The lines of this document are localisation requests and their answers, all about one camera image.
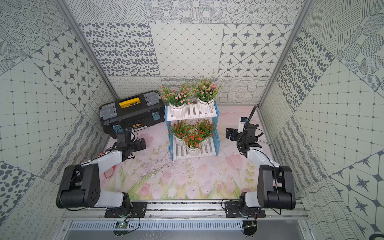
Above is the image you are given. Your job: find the red flower pot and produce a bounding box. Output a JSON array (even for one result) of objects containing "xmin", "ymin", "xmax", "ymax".
[
  {"xmin": 169, "ymin": 120, "xmax": 193, "ymax": 146},
  {"xmin": 194, "ymin": 119, "xmax": 215, "ymax": 146}
]

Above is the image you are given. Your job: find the orange flower pot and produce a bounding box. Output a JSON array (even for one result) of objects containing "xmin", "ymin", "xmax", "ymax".
[{"xmin": 184, "ymin": 131, "xmax": 203, "ymax": 157}]

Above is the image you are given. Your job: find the pink flower pot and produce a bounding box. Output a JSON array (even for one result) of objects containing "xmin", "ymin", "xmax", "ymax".
[
  {"xmin": 161, "ymin": 83, "xmax": 194, "ymax": 119},
  {"xmin": 193, "ymin": 77, "xmax": 221, "ymax": 115}
]

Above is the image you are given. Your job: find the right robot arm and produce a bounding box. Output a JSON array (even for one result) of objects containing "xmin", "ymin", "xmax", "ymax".
[{"xmin": 226, "ymin": 123, "xmax": 296, "ymax": 216}]

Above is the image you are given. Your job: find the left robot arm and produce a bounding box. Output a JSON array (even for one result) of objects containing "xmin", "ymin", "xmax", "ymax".
[{"xmin": 56, "ymin": 128, "xmax": 147, "ymax": 218}]

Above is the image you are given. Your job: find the white blue two-tier rack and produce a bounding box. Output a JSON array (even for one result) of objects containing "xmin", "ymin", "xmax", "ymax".
[{"xmin": 164, "ymin": 101, "xmax": 221, "ymax": 161}]

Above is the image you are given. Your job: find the black plastic toolbox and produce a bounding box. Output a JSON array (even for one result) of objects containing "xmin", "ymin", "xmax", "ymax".
[{"xmin": 100, "ymin": 91, "xmax": 166, "ymax": 139}]

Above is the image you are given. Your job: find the red white work glove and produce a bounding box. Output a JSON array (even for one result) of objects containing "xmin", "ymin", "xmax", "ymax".
[{"xmin": 103, "ymin": 166, "xmax": 116, "ymax": 179}]

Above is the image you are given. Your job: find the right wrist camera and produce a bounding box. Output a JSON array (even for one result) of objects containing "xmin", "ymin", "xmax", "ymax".
[{"xmin": 238, "ymin": 117, "xmax": 248, "ymax": 133}]

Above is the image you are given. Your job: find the black handled screwdriver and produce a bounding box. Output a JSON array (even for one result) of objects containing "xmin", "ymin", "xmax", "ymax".
[{"xmin": 258, "ymin": 139, "xmax": 272, "ymax": 145}]

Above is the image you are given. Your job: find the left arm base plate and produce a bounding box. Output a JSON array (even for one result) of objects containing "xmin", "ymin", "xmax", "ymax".
[{"xmin": 105, "ymin": 202, "xmax": 148, "ymax": 219}]

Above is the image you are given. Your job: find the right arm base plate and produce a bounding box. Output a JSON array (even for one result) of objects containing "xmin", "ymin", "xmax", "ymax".
[{"xmin": 222, "ymin": 201, "xmax": 266, "ymax": 218}]

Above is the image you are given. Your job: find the aluminium mounting rail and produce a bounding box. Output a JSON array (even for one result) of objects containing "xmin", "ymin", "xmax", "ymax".
[{"xmin": 61, "ymin": 200, "xmax": 309, "ymax": 221}]

